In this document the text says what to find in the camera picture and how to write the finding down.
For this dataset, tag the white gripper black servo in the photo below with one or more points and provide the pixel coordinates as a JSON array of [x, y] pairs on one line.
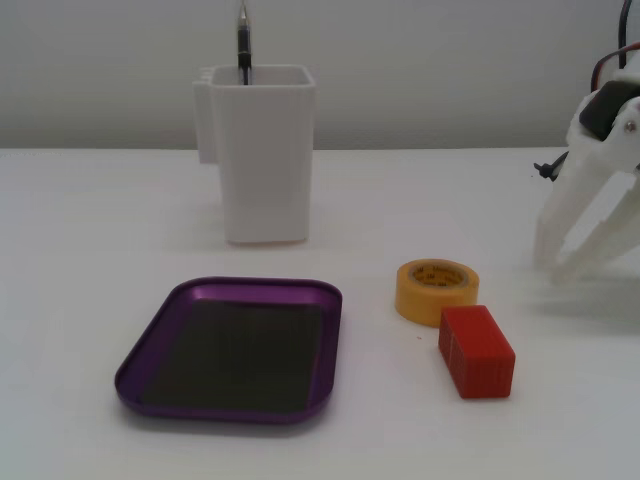
[[586, 167]]

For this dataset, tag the yellow tape roll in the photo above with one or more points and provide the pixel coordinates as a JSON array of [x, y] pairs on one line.
[[425, 306]]

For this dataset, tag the red rectangular block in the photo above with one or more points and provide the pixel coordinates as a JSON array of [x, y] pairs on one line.
[[480, 360]]

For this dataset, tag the white plastic pen holder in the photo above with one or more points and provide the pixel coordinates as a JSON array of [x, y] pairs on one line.
[[265, 165]]

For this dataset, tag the purple metal tray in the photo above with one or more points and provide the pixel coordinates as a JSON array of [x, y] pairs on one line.
[[240, 350]]

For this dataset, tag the black ballpoint pen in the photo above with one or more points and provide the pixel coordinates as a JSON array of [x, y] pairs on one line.
[[243, 45]]

